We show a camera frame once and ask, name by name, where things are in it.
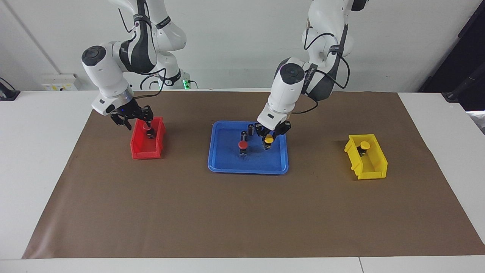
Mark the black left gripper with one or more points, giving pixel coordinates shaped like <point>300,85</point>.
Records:
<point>278,129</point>

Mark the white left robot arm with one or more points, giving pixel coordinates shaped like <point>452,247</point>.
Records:
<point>299,79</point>

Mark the brown paper mat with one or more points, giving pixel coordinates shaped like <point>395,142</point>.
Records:
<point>242,212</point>

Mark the black tripod pole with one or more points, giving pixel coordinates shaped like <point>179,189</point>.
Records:
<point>464,85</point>

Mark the white wall socket box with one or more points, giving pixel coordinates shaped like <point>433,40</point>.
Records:
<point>58,81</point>

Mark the yellow push button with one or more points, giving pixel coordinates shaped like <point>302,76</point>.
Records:
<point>269,140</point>
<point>364,144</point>

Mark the black background panel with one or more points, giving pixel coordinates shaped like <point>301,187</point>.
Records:
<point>454,57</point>

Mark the yellow plastic bin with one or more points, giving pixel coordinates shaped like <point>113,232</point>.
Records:
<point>373,175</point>

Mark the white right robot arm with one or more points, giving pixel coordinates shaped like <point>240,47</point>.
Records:
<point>110,72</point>

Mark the black cylinder component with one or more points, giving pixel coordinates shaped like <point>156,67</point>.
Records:
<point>251,129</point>
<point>243,135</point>

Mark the black clamp on table edge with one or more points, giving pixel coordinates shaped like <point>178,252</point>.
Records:
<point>7,94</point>

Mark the red push button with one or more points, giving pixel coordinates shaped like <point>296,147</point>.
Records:
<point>149,132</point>
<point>242,145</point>

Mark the red plastic bin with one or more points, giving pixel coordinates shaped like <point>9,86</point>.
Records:
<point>140,151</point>

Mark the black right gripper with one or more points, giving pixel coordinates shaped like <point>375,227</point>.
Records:
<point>130,113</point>

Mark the blue plastic tray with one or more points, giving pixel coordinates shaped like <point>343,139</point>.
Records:
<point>227,159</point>

